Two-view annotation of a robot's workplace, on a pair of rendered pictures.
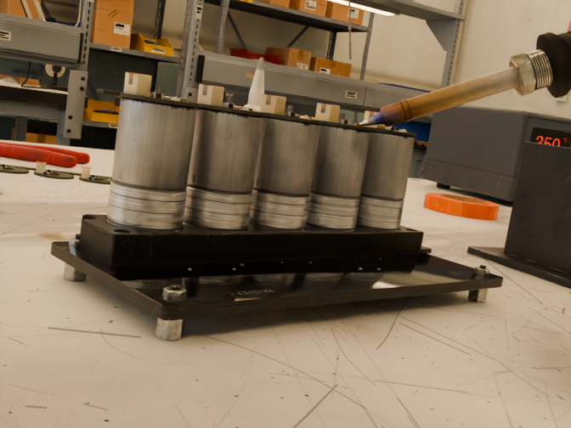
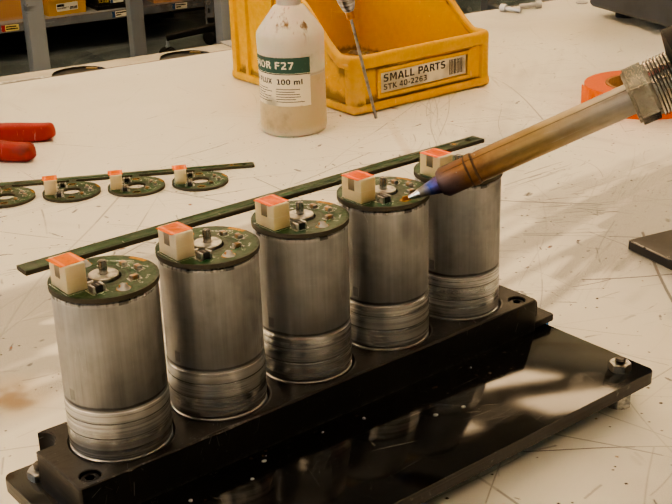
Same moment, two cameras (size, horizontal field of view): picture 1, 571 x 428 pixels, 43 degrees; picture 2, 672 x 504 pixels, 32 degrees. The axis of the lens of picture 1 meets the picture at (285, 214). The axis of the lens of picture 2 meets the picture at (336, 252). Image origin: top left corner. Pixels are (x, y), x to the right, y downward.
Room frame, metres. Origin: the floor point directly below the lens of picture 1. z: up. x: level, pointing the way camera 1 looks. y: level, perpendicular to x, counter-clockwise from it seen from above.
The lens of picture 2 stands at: (0.00, -0.02, 0.92)
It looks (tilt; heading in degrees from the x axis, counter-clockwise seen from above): 22 degrees down; 4
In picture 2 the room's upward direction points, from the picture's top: 2 degrees counter-clockwise
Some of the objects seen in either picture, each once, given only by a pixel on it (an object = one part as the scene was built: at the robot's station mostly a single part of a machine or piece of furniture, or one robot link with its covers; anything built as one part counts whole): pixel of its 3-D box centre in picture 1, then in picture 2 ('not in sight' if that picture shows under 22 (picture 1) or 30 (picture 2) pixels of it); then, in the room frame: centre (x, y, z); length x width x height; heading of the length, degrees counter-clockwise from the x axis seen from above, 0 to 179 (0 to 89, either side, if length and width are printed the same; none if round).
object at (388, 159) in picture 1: (377, 186); (457, 249); (0.31, -0.04, 0.79); 0.02 x 0.02 x 0.05
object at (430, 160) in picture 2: (375, 120); (438, 163); (0.30, -0.03, 0.82); 0.01 x 0.01 x 0.01; 42
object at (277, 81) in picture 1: (333, 93); not in sight; (3.15, -0.13, 0.90); 1.30 x 0.06 x 0.12; 124
